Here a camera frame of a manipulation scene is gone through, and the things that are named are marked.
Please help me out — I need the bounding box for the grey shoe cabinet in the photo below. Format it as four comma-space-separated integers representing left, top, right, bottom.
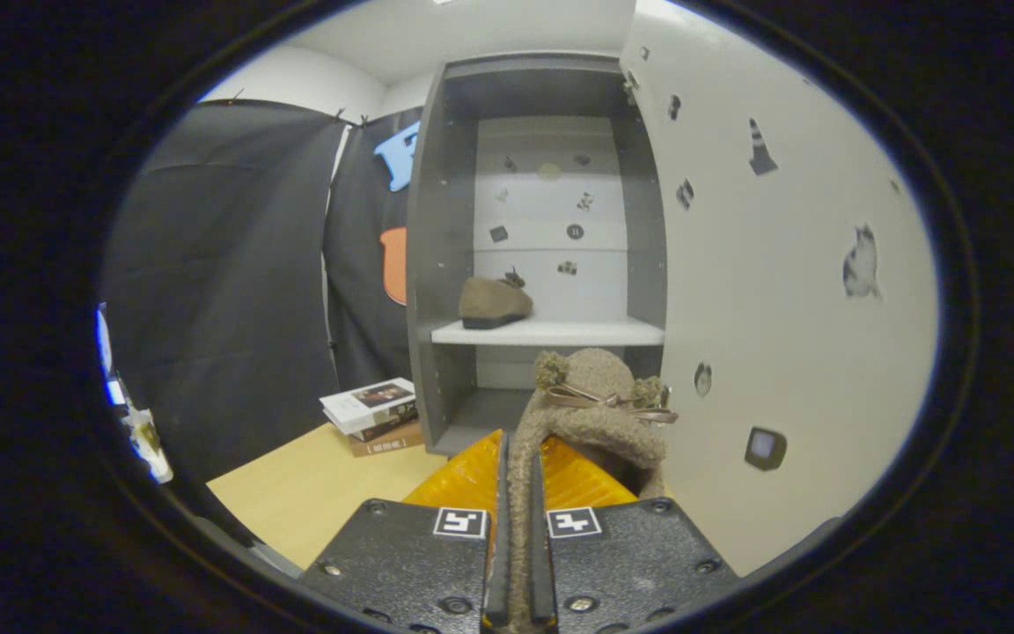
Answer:
406, 55, 668, 457

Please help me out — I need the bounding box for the brown fuzzy shoe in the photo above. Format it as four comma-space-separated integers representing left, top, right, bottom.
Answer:
507, 348, 680, 630
459, 269, 534, 331

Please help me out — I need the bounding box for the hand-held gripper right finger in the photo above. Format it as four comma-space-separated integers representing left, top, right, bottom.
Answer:
529, 436, 741, 634

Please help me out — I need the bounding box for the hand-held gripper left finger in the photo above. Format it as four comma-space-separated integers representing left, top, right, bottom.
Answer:
300, 429, 512, 634

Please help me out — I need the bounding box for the black backdrop cloth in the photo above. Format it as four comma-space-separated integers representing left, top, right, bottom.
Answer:
100, 99, 424, 529

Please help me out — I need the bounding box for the brown book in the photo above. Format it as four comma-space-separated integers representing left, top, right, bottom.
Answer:
349, 423, 427, 458

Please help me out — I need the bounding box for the beige shoe cabinet door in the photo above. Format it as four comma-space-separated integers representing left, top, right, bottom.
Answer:
620, 0, 941, 578

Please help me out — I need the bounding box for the white book with picture cover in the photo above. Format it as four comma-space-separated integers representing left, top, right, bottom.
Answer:
320, 378, 417, 424

